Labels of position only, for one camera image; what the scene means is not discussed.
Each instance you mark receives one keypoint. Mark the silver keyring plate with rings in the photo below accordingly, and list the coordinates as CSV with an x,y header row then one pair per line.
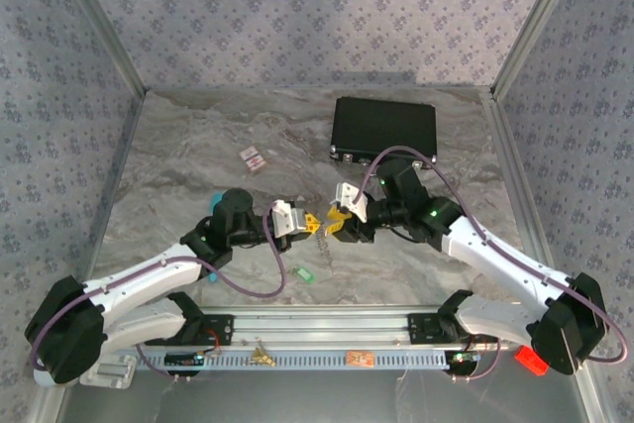
x,y
323,243

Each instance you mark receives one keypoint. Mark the green key tag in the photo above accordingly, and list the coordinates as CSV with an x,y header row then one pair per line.
x,y
304,275

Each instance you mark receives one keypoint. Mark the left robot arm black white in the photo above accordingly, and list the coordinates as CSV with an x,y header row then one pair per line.
x,y
138,277

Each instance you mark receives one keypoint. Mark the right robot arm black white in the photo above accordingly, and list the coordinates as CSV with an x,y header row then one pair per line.
x,y
495,259

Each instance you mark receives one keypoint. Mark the turquoise plastic pen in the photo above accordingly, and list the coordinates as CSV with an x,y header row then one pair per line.
x,y
216,197

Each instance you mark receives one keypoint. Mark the black aluminium case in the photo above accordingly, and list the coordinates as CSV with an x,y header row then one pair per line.
x,y
384,128

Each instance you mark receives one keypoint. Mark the small red white card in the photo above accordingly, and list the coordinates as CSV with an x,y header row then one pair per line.
x,y
252,159

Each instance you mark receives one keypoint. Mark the orange sticker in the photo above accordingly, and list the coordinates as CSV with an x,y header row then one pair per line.
x,y
360,358

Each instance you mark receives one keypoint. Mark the gold triangular piece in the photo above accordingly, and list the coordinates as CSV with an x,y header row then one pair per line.
x,y
260,356

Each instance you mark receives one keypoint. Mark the small circuit board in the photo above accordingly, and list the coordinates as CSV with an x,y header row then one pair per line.
x,y
463,357
180,358

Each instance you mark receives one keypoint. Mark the red plastic block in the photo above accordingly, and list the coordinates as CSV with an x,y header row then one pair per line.
x,y
530,363

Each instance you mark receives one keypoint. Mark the white tape roll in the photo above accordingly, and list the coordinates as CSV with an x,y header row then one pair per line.
x,y
42,379

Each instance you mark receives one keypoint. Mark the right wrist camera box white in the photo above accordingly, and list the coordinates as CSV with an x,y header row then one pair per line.
x,y
351,200

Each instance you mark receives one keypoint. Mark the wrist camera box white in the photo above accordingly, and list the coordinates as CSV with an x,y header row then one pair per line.
x,y
351,200
287,219

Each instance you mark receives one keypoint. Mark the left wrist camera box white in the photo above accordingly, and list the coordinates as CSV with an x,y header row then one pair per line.
x,y
287,219

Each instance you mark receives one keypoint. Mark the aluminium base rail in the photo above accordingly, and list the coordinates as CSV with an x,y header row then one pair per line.
x,y
317,326

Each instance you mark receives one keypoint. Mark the aluminium side rail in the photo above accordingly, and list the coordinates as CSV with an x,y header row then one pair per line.
x,y
505,145
122,155

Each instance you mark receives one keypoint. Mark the grey metal bracket plate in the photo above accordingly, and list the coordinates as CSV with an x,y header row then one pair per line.
x,y
116,372

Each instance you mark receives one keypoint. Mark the aluminium frame post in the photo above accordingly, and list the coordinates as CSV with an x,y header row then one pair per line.
x,y
101,22
535,22

